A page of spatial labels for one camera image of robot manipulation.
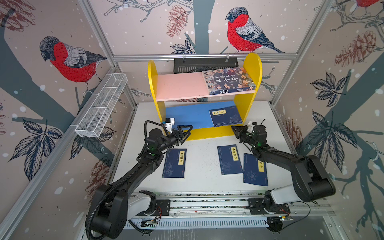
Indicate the aluminium rail base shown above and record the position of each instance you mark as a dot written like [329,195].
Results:
[214,211]

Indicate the white wire mesh basket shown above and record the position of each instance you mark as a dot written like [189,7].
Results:
[97,115]

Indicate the colourful portrait cover book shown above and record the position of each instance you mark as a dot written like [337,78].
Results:
[225,81]

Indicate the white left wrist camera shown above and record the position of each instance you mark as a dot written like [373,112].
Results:
[169,123]

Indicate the aluminium horizontal frame bar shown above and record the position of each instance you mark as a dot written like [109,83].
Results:
[145,58]

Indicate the black mesh tray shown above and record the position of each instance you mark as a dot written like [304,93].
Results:
[193,65]

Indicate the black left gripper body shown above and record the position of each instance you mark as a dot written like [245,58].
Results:
[177,139]

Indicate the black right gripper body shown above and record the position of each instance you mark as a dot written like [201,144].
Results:
[246,136]

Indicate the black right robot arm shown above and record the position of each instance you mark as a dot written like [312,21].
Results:
[310,180]

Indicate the yellow wooden bookshelf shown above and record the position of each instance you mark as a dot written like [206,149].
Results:
[189,86]

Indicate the navy book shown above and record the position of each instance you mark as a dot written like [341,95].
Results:
[225,116]
[175,164]
[255,171]
[229,160]

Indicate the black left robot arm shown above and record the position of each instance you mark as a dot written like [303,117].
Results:
[112,205]

